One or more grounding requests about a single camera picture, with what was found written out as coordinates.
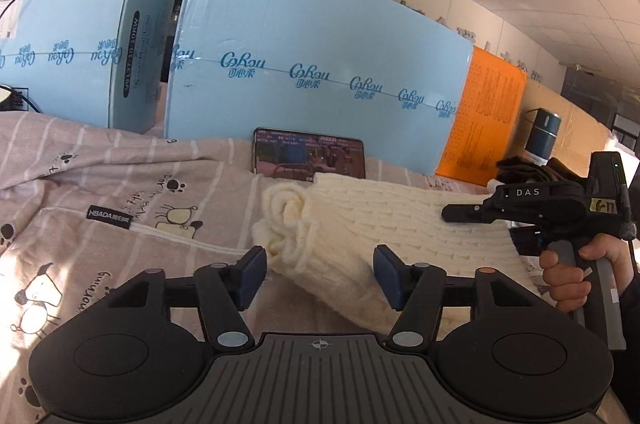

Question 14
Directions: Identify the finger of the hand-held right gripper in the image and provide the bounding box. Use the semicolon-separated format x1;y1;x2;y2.
441;199;496;225

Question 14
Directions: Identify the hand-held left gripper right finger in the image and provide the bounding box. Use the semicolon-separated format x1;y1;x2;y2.
372;244;532;352

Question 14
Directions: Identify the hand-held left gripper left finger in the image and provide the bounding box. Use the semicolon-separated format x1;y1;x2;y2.
107;245;268;352

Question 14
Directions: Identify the cream knitted sweater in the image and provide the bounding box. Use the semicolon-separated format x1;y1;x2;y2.
251;172;551;340

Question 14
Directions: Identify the person's right forearm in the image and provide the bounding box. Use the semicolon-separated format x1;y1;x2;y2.
612;274;640;405

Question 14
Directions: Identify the person's right hand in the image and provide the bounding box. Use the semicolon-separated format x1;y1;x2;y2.
539;233;634;315

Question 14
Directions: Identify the dark teal cylinder cup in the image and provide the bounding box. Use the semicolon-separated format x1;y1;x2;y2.
524;107;562;166

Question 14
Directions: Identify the tan cardboard box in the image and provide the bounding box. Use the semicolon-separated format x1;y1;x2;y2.
510;79;617;165

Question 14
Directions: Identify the orange box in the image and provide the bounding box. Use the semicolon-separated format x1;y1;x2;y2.
436;46;528;186

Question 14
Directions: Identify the black smartphone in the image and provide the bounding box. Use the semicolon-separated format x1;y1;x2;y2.
252;127;366;179

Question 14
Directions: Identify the striped cartoon print bedsheet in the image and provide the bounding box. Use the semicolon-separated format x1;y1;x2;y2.
0;109;551;424

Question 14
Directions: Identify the large light blue box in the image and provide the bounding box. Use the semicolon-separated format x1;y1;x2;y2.
164;0;475;179

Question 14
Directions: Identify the light blue box with label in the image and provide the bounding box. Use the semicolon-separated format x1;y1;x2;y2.
0;0;179;136

